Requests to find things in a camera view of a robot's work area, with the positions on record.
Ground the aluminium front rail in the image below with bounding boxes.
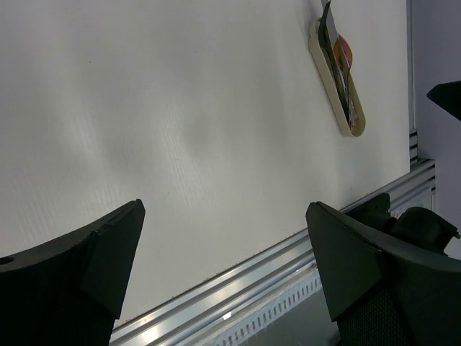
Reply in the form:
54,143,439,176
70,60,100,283
110,159,437,346

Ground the white slotted cable duct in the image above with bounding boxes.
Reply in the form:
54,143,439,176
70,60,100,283
203,268,322,346

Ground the black fork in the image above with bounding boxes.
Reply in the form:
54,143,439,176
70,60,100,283
318,2,357,123

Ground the beige oval cutlery tray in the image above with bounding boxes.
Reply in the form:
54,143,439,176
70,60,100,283
308,18,367,138

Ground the iridescent pink spoon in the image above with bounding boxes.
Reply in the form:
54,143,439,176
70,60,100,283
334,35,353,69

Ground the silver table knife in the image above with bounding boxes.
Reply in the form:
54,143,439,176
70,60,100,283
318,0,339,56

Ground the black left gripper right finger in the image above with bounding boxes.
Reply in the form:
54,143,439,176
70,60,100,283
306,202,460,345

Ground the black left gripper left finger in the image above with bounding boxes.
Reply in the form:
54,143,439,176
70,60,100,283
1,200,146,345

